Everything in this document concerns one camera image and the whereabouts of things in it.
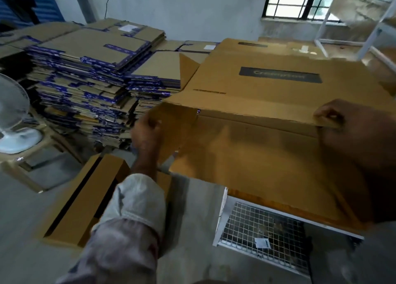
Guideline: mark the assembled boxes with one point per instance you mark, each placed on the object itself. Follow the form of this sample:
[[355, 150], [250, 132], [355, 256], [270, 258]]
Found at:
[[80, 200]]

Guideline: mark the white paper tag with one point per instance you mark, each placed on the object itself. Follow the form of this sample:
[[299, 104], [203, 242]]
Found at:
[[262, 243]]

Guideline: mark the person's right hand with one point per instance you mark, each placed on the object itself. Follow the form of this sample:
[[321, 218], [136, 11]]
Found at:
[[359, 132]]

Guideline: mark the stack of brown cartons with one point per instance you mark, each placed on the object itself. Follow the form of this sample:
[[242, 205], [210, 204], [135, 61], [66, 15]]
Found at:
[[260, 163]]

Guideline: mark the beige plastic chair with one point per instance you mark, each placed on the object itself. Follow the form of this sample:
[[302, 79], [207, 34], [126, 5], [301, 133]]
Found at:
[[31, 160]]

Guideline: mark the person's left forearm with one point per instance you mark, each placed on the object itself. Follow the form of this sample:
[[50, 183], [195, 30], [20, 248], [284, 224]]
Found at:
[[145, 168]]

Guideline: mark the large white table fan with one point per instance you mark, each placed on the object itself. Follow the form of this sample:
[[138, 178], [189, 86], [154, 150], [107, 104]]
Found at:
[[12, 113]]

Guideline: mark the black fan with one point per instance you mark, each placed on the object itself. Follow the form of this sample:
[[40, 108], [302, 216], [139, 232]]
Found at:
[[18, 5]]

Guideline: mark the wooden table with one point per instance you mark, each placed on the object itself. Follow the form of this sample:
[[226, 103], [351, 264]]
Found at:
[[356, 49]]

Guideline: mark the brown cardboard box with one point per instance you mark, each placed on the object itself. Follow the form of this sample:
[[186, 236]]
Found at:
[[229, 44]]

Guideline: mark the person's light grey shirt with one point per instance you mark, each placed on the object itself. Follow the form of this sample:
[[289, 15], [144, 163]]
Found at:
[[124, 231]]

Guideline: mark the white metal shelf rack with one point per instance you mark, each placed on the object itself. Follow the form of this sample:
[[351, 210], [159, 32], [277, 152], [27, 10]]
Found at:
[[371, 33]]

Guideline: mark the person's left hand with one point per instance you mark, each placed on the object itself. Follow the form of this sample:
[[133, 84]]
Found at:
[[147, 138]]

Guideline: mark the person's right forearm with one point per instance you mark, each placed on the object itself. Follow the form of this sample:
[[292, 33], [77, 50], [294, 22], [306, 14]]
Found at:
[[383, 188]]

